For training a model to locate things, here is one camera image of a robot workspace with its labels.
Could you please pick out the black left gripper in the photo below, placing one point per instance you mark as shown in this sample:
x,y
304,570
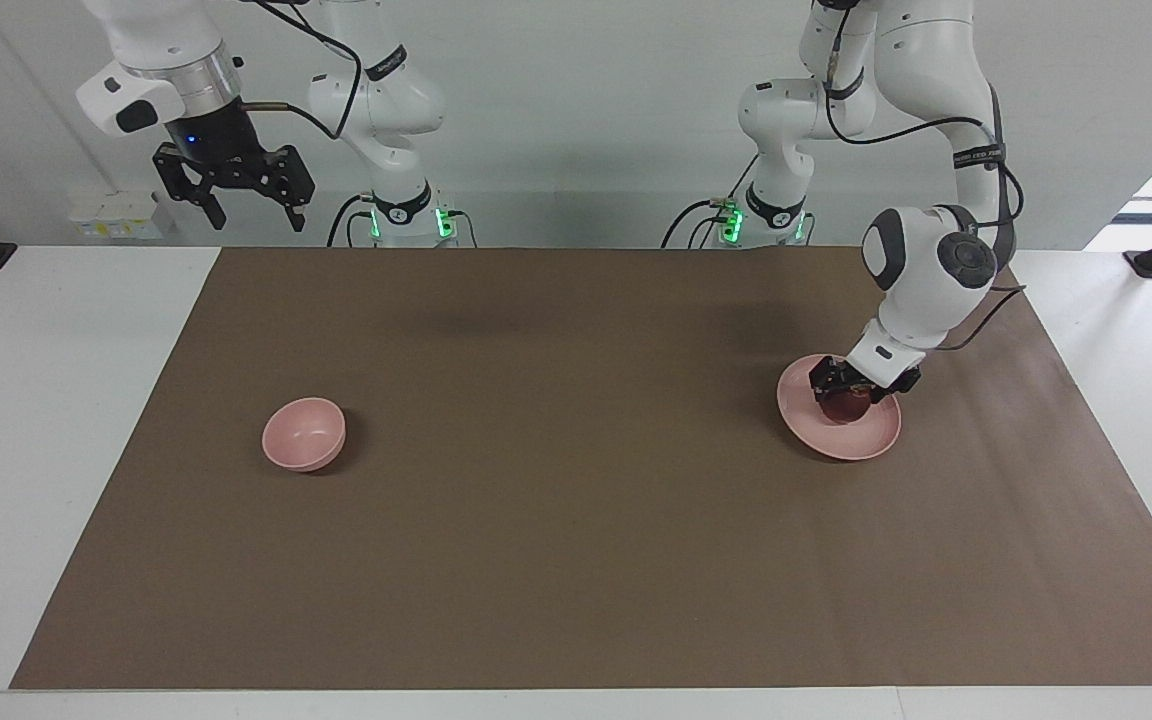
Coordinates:
x,y
886,385

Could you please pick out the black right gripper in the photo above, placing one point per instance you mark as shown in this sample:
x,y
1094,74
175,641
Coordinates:
x,y
216,140

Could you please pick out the red apple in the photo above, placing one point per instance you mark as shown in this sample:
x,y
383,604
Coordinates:
x,y
844,410

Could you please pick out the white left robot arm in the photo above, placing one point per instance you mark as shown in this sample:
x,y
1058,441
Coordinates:
x,y
936,280

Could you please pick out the pink plate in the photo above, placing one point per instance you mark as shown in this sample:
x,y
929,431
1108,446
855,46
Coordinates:
x,y
836,442

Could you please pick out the pink bowl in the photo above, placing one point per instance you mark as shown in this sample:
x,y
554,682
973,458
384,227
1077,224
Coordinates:
x,y
304,432

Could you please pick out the white outlet box cluster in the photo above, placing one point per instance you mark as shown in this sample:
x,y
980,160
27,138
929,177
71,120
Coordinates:
x,y
116,215

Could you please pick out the brown table mat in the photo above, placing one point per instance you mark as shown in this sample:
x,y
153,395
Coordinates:
x,y
576,550

